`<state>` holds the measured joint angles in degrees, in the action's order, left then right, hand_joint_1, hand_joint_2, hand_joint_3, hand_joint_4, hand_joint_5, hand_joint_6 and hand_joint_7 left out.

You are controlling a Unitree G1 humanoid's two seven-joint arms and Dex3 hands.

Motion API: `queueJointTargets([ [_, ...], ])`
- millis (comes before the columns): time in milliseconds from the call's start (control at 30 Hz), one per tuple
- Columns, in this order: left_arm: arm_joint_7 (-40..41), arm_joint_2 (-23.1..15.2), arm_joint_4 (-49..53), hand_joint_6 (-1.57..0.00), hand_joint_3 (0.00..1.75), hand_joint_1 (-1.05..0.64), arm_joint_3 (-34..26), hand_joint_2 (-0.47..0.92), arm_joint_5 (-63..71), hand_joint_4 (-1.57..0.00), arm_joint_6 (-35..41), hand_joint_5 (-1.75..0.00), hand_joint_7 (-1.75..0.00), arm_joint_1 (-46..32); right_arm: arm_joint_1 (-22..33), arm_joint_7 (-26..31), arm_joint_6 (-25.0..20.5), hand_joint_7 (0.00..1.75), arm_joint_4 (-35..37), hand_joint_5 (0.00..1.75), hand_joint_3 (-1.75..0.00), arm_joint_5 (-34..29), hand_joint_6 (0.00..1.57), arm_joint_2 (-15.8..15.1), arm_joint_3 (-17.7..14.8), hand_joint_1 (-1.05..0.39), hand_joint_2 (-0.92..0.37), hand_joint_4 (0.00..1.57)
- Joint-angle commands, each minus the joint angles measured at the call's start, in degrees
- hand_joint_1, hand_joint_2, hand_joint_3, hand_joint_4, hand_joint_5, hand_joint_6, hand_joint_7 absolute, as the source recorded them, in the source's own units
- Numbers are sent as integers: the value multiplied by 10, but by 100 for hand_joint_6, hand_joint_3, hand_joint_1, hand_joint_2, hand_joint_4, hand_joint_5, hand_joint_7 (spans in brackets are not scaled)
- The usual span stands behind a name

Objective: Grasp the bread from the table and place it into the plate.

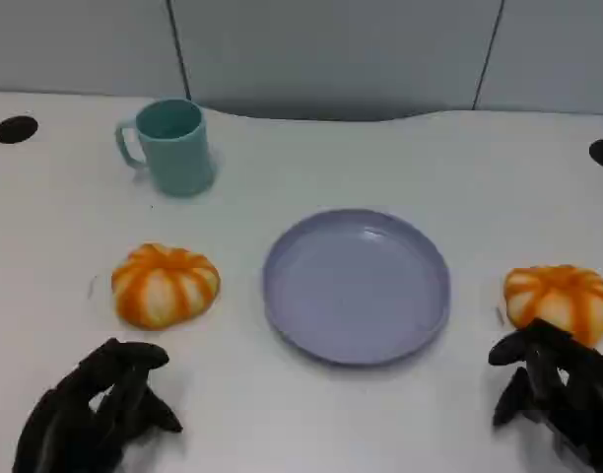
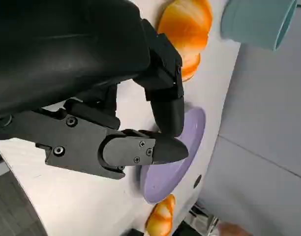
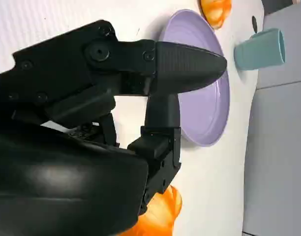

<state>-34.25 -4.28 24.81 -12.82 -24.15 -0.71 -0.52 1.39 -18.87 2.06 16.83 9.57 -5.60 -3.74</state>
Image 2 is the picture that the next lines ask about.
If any dark metal equipment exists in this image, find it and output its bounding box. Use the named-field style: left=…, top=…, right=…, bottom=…
left=188, top=204, right=219, bottom=236

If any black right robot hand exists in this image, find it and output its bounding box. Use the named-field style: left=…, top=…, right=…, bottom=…
left=125, top=228, right=148, bottom=236

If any pale green mug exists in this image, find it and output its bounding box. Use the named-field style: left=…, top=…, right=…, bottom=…
left=220, top=0, right=299, bottom=52

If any person's hand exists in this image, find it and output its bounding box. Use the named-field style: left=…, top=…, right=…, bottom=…
left=218, top=220, right=251, bottom=236

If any black table grommet hole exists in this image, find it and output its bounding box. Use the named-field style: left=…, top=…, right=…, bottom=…
left=193, top=174, right=203, bottom=189

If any lilac plate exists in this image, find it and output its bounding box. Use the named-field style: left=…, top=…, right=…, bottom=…
left=140, top=106, right=206, bottom=204

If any orange white toy bread roll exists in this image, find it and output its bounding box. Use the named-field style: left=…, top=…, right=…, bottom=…
left=156, top=0, right=213, bottom=83
left=145, top=193, right=177, bottom=236

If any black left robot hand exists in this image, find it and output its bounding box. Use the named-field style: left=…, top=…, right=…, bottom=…
left=0, top=0, right=190, bottom=181

